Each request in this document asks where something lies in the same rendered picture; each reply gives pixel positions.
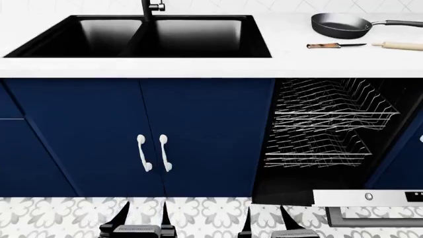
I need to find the wooden rolling pin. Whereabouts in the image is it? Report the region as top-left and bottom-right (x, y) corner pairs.
(371, 41), (423, 52)

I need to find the black kitchen faucet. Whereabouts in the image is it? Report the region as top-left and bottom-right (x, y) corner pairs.
(141, 0), (166, 22)

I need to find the wire dishwasher rack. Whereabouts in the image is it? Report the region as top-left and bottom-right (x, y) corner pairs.
(272, 77), (401, 131)
(264, 128), (373, 169)

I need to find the navy blue cabinet door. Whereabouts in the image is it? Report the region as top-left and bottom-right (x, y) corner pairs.
(2, 78), (166, 198)
(364, 98), (423, 190)
(139, 78), (276, 198)

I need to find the knife with wooden handle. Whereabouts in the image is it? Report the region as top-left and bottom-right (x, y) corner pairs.
(306, 42), (368, 50)

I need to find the navy blue drawer front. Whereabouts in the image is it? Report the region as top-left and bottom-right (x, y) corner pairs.
(0, 81), (26, 120)

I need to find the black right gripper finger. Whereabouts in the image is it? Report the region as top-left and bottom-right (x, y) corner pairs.
(280, 204), (307, 233)
(237, 205), (252, 238)

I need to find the black double basin sink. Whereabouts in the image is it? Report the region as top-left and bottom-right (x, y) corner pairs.
(2, 14), (274, 59)

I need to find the black dishwasher body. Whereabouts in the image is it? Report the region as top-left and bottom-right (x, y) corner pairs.
(251, 77), (423, 207)

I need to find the silver dishwasher door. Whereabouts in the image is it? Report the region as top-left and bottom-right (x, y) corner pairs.
(311, 188), (423, 238)

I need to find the black frying pan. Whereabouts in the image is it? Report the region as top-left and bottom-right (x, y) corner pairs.
(310, 13), (423, 40)

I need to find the silver dishwasher door handle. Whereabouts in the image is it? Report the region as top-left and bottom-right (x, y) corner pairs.
(325, 206), (423, 228)

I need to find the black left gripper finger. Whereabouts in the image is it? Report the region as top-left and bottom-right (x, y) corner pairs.
(99, 201), (130, 236)
(160, 201), (176, 238)

